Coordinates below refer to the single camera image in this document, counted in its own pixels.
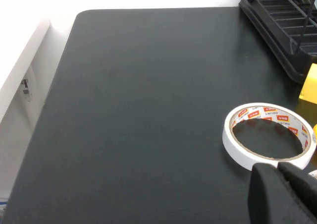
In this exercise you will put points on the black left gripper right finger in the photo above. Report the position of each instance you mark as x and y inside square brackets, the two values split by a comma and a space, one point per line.
[304, 191]

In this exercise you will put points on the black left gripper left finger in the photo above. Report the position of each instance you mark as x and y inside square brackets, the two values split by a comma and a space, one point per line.
[270, 199]

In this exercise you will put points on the yellow foam cube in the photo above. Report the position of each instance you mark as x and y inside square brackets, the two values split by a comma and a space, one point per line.
[309, 85]

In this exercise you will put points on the small metal wall fixture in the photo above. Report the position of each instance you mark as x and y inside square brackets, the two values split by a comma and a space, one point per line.
[26, 90]

